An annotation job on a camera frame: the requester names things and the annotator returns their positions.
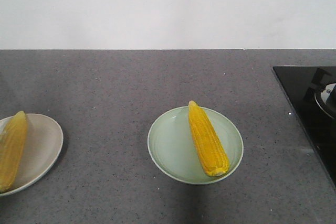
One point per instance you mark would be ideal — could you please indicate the silver gas burner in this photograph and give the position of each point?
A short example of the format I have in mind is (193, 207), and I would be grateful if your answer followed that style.
(325, 99)

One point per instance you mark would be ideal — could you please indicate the green round plate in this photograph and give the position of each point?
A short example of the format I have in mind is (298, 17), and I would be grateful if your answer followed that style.
(172, 150)

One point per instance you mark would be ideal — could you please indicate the black glass cooktop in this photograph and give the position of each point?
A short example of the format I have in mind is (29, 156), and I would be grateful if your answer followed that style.
(299, 84)

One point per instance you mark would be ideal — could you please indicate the beige round plate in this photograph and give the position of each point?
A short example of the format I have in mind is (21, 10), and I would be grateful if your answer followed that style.
(43, 146)

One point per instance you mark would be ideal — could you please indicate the yellow corn cob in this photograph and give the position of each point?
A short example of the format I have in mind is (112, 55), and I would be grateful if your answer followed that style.
(210, 151)
(13, 139)

